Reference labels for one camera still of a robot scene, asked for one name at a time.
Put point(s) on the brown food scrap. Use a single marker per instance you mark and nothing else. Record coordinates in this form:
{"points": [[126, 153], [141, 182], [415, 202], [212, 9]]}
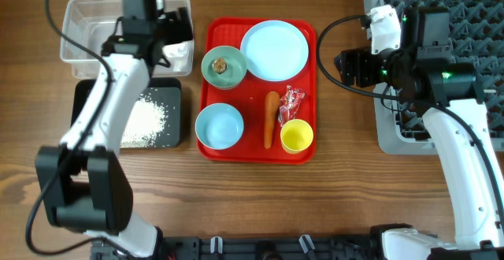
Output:
{"points": [[219, 65]]}

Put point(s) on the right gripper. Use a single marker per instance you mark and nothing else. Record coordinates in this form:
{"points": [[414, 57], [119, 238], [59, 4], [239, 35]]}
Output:
{"points": [[361, 57]]}

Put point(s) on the yellow plastic cup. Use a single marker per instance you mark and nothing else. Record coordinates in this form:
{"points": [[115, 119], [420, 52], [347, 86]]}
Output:
{"points": [[296, 136]]}

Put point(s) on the light blue bowl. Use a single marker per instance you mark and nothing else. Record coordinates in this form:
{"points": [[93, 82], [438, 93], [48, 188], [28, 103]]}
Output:
{"points": [[219, 126]]}

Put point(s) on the light blue plate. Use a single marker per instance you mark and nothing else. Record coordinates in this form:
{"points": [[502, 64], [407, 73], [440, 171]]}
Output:
{"points": [[275, 50]]}

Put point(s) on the red plastic tray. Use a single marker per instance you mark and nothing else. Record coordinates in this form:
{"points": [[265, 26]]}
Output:
{"points": [[249, 99]]}

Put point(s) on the orange carrot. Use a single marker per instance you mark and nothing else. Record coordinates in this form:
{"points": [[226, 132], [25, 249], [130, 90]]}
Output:
{"points": [[272, 104]]}

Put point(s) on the green bowl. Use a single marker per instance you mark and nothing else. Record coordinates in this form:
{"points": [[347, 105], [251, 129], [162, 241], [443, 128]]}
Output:
{"points": [[236, 67]]}

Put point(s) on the red candy wrapper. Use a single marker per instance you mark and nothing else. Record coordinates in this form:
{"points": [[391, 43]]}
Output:
{"points": [[289, 104]]}

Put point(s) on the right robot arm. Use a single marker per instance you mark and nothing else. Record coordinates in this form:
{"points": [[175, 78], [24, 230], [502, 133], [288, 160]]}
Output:
{"points": [[411, 52]]}

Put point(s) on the white rice pile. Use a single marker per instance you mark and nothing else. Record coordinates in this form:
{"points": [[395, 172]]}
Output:
{"points": [[146, 122]]}

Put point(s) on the grey dishwasher rack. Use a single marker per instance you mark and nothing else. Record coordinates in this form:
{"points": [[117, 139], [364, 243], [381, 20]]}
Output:
{"points": [[476, 37]]}

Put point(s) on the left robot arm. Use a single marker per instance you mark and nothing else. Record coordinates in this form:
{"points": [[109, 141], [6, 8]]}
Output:
{"points": [[83, 187]]}

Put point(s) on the black waste tray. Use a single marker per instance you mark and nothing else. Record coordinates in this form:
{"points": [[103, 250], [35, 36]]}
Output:
{"points": [[167, 92]]}

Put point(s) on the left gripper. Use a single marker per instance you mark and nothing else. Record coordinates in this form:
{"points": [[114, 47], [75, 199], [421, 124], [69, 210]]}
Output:
{"points": [[181, 25]]}

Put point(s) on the white paper napkin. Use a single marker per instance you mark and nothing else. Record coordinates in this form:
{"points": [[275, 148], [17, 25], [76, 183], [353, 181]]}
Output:
{"points": [[175, 59]]}

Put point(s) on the clear plastic bin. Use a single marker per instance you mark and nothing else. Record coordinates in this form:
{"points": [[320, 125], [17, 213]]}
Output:
{"points": [[91, 23]]}

